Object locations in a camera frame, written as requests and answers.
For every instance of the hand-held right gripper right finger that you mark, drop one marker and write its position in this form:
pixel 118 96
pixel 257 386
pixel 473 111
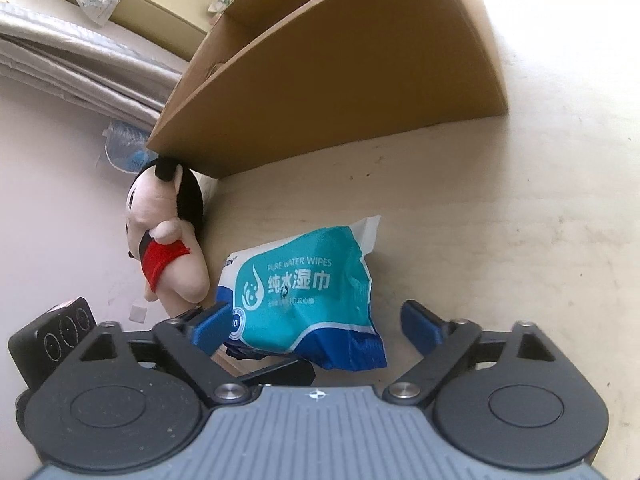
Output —
pixel 420 325

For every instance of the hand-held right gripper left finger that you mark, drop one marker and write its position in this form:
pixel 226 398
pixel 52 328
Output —
pixel 215 327

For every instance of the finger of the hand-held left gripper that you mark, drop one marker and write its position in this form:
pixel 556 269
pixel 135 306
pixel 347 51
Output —
pixel 285 372

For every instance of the pink plush doll red skirt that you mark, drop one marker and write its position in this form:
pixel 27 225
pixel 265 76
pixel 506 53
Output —
pixel 175 270

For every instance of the clear plastic bag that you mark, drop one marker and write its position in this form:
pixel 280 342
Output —
pixel 95 2

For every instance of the blue wet wipes pack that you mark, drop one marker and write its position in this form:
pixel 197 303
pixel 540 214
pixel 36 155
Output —
pixel 300 285

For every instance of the brown cardboard box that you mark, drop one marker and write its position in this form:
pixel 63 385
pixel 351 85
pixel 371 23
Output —
pixel 325 100

